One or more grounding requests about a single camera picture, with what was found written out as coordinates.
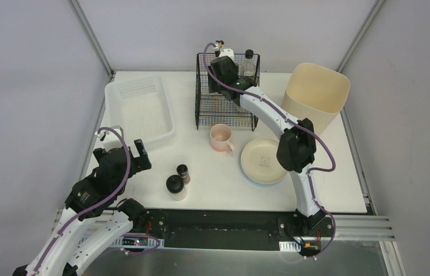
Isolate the glass bottle gold pourer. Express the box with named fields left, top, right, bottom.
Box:
left=213, top=40, right=224, bottom=51

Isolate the dark sauce bottle black cap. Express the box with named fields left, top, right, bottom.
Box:
left=240, top=49, right=256, bottom=78

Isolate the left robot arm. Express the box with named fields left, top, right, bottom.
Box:
left=13, top=139, right=152, bottom=275

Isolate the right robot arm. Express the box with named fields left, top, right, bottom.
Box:
left=203, top=56, right=326, bottom=230

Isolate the white perforated plastic basket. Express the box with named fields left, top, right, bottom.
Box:
left=105, top=75, right=175, bottom=150

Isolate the spice jar black lid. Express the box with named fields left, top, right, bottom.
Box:
left=166, top=175, right=187, bottom=201

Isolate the pink mug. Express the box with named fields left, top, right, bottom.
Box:
left=210, top=124, right=235, bottom=152

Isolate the beige waste bin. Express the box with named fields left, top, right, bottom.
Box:
left=281, top=63, right=351, bottom=135

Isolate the cream plate with bear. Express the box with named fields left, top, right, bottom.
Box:
left=240, top=138, right=288, bottom=185

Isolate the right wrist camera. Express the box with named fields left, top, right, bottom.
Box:
left=218, top=48, right=235, bottom=62

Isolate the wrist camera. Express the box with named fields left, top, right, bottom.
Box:
left=218, top=48, right=235, bottom=62
left=95, top=125, right=124, bottom=152

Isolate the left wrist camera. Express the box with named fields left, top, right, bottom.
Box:
left=95, top=125, right=124, bottom=152

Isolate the black wire rack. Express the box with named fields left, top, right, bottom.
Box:
left=194, top=52, right=259, bottom=130

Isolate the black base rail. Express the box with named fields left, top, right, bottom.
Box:
left=137, top=209, right=334, bottom=251

